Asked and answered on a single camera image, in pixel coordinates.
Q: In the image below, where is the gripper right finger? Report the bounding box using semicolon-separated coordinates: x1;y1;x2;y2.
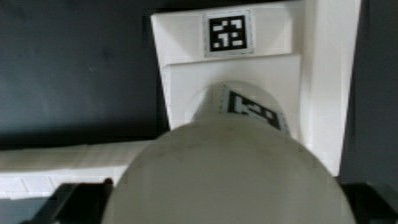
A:
341;183;398;224

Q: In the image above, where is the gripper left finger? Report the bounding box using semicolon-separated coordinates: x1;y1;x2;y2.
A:
19;178;113;224

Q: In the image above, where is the white lamp bulb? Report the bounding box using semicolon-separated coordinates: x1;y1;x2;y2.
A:
101;82;357;224

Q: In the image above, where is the white lamp base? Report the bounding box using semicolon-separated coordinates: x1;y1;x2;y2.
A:
150;1;303;134

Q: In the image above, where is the white fence frame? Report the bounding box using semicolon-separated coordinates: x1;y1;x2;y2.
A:
0;0;360;200

